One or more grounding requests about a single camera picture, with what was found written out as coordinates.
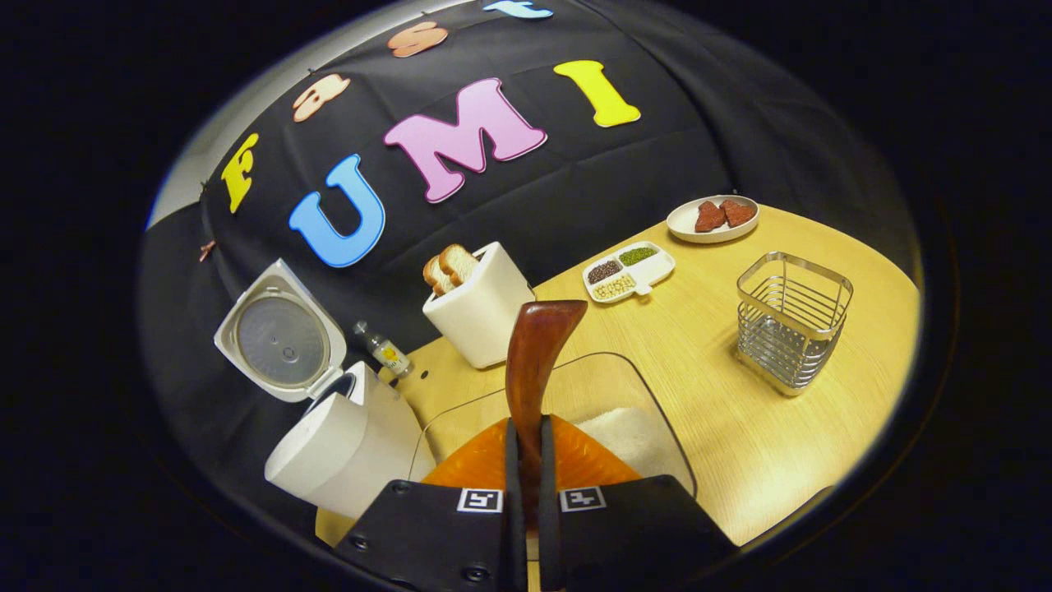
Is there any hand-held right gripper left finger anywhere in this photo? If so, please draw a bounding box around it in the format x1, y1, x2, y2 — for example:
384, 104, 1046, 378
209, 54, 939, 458
335, 416, 527, 592

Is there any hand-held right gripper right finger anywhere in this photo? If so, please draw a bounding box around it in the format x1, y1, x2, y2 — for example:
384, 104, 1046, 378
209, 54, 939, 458
538, 414, 741, 592

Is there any clear container of rice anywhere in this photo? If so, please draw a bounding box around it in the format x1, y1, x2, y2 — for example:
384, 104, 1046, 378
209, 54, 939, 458
408, 352, 698, 498

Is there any brown wooden spoon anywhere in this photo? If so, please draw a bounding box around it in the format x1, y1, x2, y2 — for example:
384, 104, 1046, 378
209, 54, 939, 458
505, 300, 589, 527

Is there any white rice cooker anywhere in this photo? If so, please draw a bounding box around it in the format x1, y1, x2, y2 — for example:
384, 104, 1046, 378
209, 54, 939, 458
214, 258, 436, 520

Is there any metal wire chopstick holder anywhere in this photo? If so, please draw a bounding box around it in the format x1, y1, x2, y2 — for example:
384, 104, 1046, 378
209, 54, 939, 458
736, 252, 855, 397

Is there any small clear glass bottle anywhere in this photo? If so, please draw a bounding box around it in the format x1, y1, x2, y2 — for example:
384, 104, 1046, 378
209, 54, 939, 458
353, 321, 414, 379

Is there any white toaster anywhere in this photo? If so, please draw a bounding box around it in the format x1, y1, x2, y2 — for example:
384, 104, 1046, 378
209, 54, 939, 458
422, 242, 537, 369

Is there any toast bread slice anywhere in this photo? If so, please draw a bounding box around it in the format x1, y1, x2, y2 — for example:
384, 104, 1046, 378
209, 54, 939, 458
438, 243, 480, 287
423, 255, 457, 297

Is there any white divided bean dish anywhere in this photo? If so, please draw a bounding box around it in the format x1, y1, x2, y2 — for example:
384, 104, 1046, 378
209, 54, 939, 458
582, 241, 676, 305

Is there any white round plate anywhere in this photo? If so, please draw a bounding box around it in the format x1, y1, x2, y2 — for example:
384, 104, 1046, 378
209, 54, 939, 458
666, 195, 760, 244

